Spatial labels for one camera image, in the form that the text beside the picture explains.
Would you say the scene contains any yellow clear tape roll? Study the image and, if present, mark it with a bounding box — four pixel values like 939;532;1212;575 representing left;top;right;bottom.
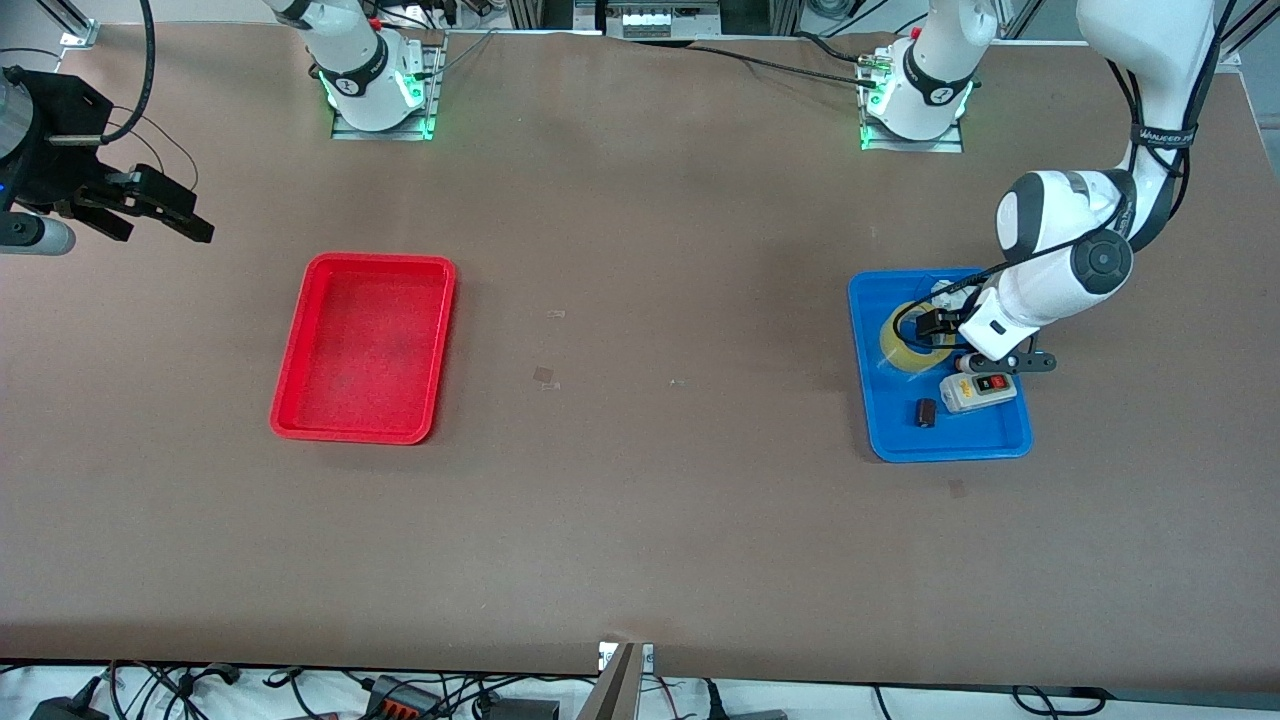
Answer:
879;300;958;374

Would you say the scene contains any blue plastic tray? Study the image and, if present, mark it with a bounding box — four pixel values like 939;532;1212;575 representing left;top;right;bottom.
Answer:
847;267;1034;464

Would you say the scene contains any red plastic tray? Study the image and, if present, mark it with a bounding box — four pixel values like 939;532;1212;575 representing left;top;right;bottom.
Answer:
269;252;458;445

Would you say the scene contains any white power strip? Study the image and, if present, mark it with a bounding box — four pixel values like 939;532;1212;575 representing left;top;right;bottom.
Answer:
600;0;723;41

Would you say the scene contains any black plug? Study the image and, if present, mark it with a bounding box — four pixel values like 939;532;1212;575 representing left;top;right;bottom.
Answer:
700;678;791;720

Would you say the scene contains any black orange power adapter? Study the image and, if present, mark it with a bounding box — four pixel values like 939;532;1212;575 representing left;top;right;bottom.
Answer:
362;676;443;717

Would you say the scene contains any thin black right gripper wire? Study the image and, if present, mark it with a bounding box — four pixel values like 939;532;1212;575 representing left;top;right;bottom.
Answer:
105;105;201;191

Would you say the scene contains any grey on-off switch box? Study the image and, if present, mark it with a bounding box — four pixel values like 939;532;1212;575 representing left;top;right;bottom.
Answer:
939;368;1019;415

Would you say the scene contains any aluminium frame profile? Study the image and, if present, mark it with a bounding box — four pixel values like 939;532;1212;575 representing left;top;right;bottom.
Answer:
40;0;101;49
1212;0;1280;71
505;0;576;31

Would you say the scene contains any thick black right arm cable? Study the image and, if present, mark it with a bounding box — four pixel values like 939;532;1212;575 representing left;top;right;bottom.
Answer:
100;0;161;143

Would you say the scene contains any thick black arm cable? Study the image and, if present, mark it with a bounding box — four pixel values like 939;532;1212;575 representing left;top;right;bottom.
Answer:
893;0;1226;351
100;0;161;143

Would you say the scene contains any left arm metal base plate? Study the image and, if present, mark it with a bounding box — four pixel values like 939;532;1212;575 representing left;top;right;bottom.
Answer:
858;110;966;154

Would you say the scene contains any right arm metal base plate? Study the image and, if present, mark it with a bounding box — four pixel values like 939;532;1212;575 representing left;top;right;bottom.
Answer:
330;35;446;142

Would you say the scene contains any black cable on table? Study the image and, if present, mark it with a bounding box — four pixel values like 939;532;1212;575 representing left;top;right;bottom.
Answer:
686;30;886;91

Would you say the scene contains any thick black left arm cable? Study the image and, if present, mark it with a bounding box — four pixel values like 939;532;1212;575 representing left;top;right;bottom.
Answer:
893;0;1226;351

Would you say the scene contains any thin grey cable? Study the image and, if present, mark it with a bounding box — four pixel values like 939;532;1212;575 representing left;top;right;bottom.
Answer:
425;28;601;81

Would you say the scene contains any camera mount post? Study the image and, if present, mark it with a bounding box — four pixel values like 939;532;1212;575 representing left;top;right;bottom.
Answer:
576;640;657;720

